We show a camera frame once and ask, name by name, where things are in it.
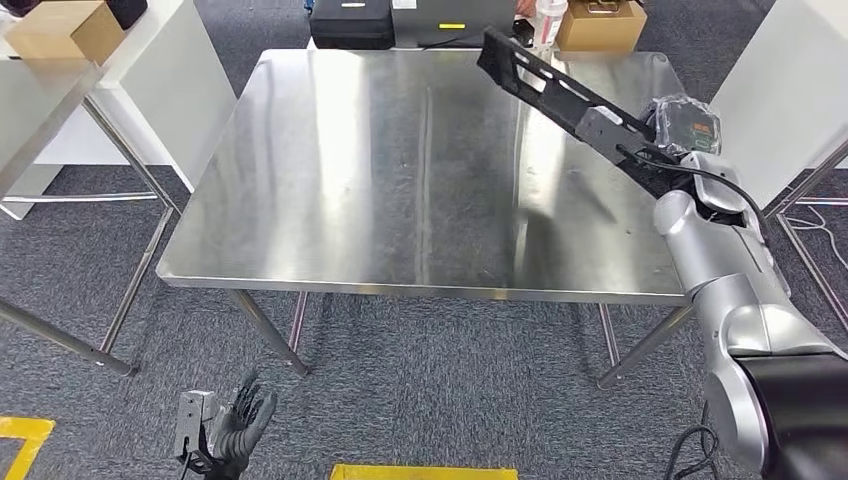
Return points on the small black object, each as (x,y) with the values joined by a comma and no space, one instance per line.
(126,12)

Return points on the black hard case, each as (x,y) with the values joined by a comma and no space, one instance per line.
(351,26)

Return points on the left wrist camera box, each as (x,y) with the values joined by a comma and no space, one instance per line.
(192,417)

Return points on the white partition panel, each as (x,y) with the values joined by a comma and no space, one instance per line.
(172,99)
(782,79)

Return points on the long black plastic part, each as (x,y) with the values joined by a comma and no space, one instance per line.
(570,109)

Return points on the white plastic bottle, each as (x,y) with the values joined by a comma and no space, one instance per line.
(548,23)

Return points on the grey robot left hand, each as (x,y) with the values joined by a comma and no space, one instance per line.
(242,430)

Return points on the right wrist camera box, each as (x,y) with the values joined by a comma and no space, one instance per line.
(609,136)

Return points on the brown cardboard box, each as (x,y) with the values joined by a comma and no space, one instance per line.
(60,30)
(599,30)

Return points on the grey device with yellow label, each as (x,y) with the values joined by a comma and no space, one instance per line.
(450,16)

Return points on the stainless steel workbench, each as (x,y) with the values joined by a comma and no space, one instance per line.
(364,166)

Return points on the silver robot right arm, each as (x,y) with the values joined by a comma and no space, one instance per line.
(722,265)

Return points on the yellow floor tape square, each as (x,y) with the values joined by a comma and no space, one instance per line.
(424,472)

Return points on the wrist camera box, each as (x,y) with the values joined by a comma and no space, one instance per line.
(192,417)
(609,136)

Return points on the stainless steel table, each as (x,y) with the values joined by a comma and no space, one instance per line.
(821,201)
(26,106)

